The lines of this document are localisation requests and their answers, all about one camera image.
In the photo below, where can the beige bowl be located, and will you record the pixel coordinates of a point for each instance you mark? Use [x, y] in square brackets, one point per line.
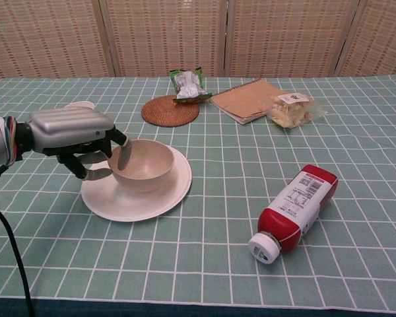
[145, 165]

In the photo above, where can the green checked tablecloth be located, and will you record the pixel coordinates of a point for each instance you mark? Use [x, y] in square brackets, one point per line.
[217, 198]

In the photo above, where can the paper cup with green print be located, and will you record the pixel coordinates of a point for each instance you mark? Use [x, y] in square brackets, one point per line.
[82, 105]

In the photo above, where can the brown spiral notebook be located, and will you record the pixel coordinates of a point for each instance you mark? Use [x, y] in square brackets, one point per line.
[242, 99]

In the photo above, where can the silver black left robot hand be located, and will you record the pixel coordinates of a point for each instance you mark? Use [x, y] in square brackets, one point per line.
[66, 127]

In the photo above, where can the red white drink bottle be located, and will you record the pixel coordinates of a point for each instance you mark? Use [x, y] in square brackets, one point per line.
[297, 211]

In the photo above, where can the green snack packet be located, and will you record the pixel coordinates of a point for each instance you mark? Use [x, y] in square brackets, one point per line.
[187, 85]

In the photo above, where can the clear bag of pastries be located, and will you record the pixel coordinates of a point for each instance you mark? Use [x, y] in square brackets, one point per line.
[292, 110]

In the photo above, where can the round woven rattan coaster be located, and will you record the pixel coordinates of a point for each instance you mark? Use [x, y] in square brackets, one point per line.
[165, 114]

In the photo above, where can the white paper plate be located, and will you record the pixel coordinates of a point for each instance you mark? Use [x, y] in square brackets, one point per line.
[135, 204]

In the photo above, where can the woven bamboo folding screen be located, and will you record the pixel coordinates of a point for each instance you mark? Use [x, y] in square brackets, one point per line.
[198, 36]

